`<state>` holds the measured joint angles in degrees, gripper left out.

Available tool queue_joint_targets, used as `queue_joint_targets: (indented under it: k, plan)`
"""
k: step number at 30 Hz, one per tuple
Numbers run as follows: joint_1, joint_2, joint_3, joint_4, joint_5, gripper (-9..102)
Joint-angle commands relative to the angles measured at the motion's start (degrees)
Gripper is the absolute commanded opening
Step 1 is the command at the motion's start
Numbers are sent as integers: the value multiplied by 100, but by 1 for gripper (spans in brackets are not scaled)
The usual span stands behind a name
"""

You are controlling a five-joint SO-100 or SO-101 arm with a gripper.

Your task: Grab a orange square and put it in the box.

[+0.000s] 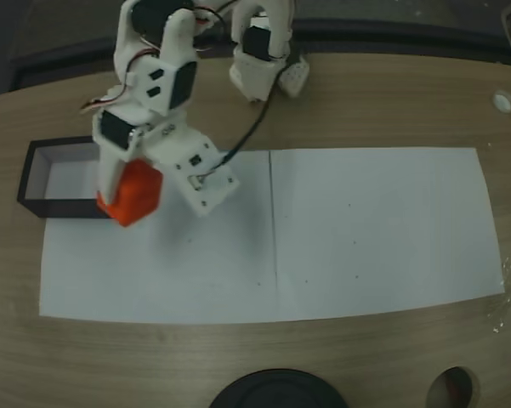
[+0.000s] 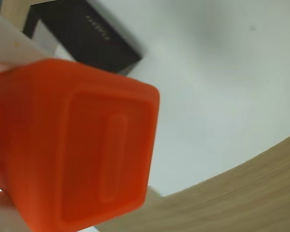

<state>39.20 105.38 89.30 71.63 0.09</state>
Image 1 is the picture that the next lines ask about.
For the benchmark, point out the orange cube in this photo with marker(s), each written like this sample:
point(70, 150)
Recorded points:
point(138, 195)

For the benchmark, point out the dark brown open box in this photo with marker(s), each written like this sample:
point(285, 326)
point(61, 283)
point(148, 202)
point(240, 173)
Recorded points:
point(59, 210)

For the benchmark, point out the white paper sheet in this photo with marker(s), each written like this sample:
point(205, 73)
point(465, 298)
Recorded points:
point(153, 276)
point(387, 234)

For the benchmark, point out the black round stand base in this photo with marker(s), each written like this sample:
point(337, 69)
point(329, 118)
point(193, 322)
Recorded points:
point(280, 391)

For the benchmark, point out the small white round cap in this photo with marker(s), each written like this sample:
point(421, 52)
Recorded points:
point(502, 102)

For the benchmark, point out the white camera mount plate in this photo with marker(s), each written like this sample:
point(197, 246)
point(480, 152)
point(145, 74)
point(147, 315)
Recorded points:
point(208, 191)

